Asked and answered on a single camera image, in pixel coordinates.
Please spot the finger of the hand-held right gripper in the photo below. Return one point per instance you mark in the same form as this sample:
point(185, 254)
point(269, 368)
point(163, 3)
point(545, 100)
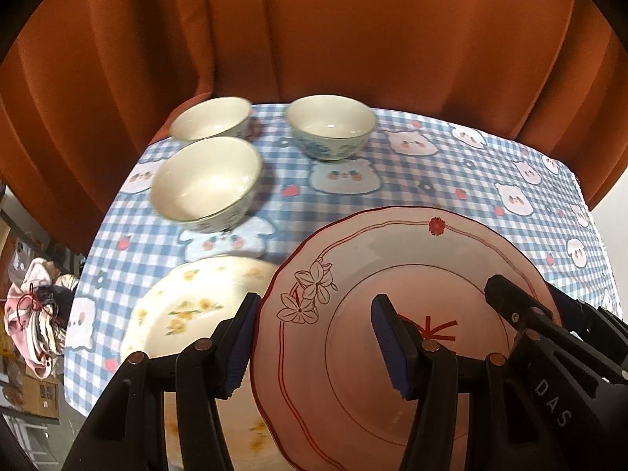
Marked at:
point(515, 304)
point(571, 309)

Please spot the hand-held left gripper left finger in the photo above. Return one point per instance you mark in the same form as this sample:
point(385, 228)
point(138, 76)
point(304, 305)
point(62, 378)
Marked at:
point(240, 348)

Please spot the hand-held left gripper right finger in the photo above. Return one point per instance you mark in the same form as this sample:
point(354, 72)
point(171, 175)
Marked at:
point(390, 348)

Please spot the scalloped yellow floral plate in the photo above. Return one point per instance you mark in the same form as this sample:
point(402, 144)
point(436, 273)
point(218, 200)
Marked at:
point(196, 294)

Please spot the white plate with red flower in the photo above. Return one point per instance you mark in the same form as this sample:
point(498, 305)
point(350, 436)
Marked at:
point(353, 274)

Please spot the small cream bowl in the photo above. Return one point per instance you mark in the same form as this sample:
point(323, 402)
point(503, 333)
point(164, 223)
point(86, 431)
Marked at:
point(211, 117)
point(206, 181)

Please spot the cream bowl with blue flowers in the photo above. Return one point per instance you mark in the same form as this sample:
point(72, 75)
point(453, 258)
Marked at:
point(324, 117)

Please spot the blue checked bear tablecloth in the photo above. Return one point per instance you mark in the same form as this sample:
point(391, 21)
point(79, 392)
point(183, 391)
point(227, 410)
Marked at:
point(441, 171)

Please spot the cardboard box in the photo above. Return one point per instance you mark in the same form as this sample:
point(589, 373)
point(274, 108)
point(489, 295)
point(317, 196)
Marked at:
point(39, 395)

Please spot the pink cloth pile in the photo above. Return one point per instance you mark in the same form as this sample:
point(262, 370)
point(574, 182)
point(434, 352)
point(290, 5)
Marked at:
point(34, 304)

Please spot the orange curtain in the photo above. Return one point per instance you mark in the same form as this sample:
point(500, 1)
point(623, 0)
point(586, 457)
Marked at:
point(343, 34)

